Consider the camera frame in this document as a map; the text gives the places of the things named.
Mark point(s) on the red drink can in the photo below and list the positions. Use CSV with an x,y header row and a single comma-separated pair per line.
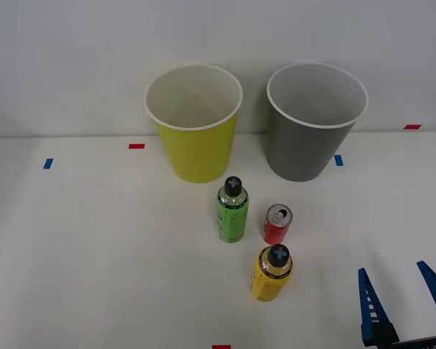
x,y
274,232

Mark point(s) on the yellow-green plastic waste bin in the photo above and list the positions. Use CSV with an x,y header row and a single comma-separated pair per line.
x,y
198,156

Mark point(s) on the grey plastic waste bin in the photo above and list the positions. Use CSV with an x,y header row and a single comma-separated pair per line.
x,y
301,152

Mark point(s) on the yellow plastic bottle black cap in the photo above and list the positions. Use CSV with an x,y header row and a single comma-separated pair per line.
x,y
270,285

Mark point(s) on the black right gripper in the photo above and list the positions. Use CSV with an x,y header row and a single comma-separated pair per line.
x,y
427,343

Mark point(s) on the green plastic bottle black cap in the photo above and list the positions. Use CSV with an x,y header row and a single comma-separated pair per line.
x,y
232,221

